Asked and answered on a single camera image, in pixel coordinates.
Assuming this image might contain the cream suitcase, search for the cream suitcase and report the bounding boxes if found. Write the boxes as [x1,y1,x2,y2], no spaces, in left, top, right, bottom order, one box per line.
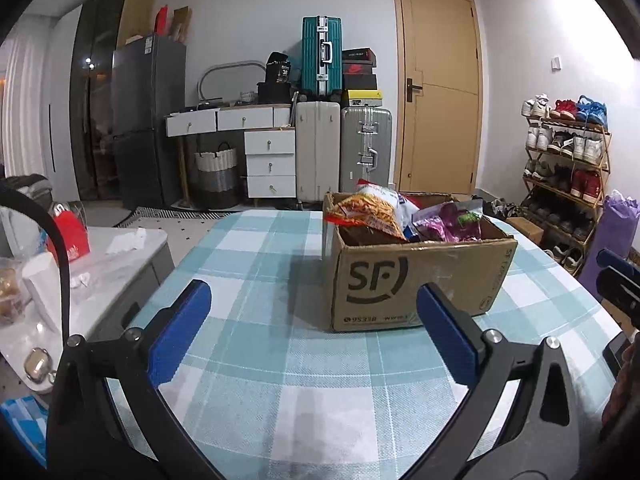
[295,101,342,206]

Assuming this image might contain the wooden shoe rack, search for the wooden shoe rack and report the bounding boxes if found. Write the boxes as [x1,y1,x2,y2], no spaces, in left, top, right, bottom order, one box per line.
[520,95,613,276]

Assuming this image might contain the round metal compact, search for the round metal compact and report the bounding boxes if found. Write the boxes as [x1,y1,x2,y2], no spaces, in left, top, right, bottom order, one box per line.
[25,347,56,383]

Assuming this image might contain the purple candy bag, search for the purple candy bag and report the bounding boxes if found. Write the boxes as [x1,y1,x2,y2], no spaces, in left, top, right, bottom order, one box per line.
[411,199,485,243]

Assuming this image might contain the small cardboard box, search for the small cardboard box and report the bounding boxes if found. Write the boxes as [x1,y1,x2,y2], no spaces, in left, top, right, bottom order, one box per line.
[506,216,545,246]

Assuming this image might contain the blue white plastic bag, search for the blue white plastic bag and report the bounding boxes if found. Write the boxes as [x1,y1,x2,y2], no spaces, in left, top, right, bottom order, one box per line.
[0,395,48,466]

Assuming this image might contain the dark tall cabinet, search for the dark tall cabinet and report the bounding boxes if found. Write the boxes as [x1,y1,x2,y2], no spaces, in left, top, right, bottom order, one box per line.
[67,0,131,201]

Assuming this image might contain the grey refrigerator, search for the grey refrigerator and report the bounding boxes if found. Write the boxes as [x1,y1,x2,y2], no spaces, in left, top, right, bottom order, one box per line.
[111,34,187,209]

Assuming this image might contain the black phone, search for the black phone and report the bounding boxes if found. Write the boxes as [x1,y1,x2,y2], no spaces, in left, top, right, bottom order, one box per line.
[602,332,632,373]

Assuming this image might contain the grey white coffee table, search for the grey white coffee table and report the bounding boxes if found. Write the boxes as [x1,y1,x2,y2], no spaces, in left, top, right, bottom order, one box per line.
[0,225,176,396]

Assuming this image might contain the brown cardboard box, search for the brown cardboard box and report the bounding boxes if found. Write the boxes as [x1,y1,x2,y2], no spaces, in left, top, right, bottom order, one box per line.
[321,191,518,333]

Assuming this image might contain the brown paper bag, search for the brown paper bag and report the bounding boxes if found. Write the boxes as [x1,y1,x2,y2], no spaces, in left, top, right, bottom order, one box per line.
[172,6,193,43]

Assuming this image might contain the white curtain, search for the white curtain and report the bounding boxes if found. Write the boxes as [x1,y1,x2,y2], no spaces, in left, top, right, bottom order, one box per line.
[0,25,61,181]

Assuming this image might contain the teal suitcase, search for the teal suitcase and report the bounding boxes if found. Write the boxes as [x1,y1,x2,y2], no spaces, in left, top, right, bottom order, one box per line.
[301,16,343,101]

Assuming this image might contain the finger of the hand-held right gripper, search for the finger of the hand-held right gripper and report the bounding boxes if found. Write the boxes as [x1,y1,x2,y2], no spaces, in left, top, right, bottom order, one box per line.
[597,267,640,328]
[596,249,640,281]

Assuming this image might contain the clear plastic food bag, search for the clear plastic food bag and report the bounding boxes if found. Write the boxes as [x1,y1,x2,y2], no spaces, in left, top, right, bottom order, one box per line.
[0,257,31,326]

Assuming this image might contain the white grey appliance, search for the white grey appliance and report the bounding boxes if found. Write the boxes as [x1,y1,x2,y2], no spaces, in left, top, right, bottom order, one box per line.
[0,175,53,261]

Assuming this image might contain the striped rug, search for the striped rug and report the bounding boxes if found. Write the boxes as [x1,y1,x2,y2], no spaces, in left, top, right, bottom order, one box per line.
[117,206,236,218]

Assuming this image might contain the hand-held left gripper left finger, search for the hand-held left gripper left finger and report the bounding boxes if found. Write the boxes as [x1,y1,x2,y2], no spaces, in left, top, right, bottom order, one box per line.
[45,279,223,480]

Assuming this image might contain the grey white laundry basket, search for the grey white laundry basket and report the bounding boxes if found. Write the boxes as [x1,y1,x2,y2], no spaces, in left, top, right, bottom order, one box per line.
[194,142,240,209]

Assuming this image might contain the noodle print snack packet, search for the noodle print snack packet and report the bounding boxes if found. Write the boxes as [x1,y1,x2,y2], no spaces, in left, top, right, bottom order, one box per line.
[325,179,421,241]

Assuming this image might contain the black bag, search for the black bag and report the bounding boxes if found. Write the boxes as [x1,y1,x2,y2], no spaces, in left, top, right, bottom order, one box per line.
[265,51,292,85]

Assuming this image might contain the tan wooden door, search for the tan wooden door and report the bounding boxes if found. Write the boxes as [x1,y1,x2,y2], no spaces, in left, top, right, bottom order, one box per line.
[391,0,483,196]

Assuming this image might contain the black cable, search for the black cable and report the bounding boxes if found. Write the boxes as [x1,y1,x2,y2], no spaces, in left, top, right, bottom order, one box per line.
[0,180,76,346]

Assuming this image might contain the pile of floor shoes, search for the pile of floor shoes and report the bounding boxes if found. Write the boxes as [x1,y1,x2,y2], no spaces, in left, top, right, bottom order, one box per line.
[487,199,521,218]

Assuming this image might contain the tan cardboard box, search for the tan cardboard box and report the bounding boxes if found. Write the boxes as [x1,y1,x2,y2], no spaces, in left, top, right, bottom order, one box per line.
[120,0,157,46]

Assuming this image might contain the white desk with drawers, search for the white desk with drawers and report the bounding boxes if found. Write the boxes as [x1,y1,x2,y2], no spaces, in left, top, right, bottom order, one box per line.
[165,104,297,200]

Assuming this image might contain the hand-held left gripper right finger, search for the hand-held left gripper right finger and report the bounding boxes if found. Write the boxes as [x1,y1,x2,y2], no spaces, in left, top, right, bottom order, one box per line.
[400,282,581,480]

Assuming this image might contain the arched mirror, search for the arched mirror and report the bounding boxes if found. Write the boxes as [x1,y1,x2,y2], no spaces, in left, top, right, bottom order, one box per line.
[198,60,268,103]

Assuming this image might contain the silver suitcase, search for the silver suitcase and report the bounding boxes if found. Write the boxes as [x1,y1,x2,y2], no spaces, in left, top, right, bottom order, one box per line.
[340,106,393,193]

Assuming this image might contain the purple paper bag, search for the purple paper bag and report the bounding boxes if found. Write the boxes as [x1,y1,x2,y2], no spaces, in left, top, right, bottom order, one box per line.
[580,191,640,301]

